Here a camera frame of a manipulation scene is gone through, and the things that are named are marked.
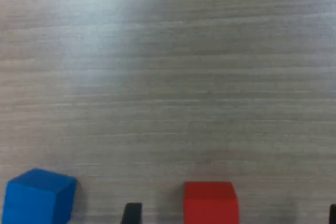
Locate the red cube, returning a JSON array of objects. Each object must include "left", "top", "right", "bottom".
[{"left": 183, "top": 181, "right": 240, "bottom": 224}]

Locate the blue cube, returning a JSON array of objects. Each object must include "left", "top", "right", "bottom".
[{"left": 2, "top": 167, "right": 77, "bottom": 224}]

